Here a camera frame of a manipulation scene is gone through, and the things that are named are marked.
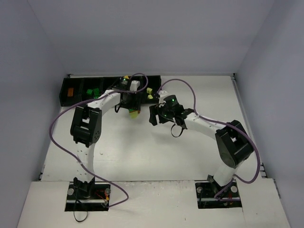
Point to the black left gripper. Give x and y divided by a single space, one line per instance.
132 105

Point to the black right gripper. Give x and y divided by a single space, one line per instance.
155 114

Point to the green lime brown lego cluster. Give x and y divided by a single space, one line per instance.
133 113

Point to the lime rounded lego brick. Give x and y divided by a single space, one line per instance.
149 90

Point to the green small lego brick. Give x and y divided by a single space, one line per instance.
89 92

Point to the orange lego brick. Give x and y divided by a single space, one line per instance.
70 92

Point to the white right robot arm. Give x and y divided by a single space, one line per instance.
232 144

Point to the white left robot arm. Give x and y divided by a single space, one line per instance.
86 127

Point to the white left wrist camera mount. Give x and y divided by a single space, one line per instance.
135 84

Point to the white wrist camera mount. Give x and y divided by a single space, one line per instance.
162 95
135 84

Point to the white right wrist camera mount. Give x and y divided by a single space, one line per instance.
162 95

